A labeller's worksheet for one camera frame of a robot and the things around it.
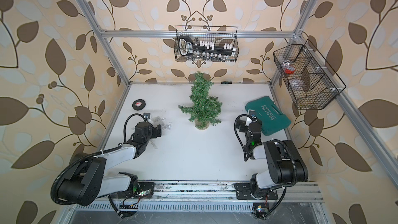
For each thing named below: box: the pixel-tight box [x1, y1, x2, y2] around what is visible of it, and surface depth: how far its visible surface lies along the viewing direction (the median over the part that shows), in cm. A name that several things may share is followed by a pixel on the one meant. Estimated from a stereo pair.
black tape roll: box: [132, 99, 146, 111], surface depth 110 cm
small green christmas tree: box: [178, 71, 223, 131], surface depth 79 cm
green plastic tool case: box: [245, 95, 292, 136], surface depth 98 cm
